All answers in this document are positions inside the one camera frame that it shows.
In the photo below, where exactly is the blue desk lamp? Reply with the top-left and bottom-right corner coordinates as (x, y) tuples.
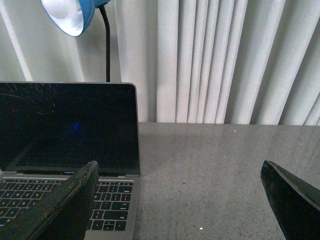
(40, 0), (111, 83)

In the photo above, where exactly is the grey laptop computer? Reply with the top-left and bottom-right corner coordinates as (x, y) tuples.
(0, 82), (141, 240)

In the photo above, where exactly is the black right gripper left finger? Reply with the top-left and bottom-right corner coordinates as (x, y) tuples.
(0, 161), (99, 240)

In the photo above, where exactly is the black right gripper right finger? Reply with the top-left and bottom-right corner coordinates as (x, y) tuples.
(260, 160), (320, 240)

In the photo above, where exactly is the white pleated curtain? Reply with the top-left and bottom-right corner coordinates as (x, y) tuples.
(0, 0), (320, 126)

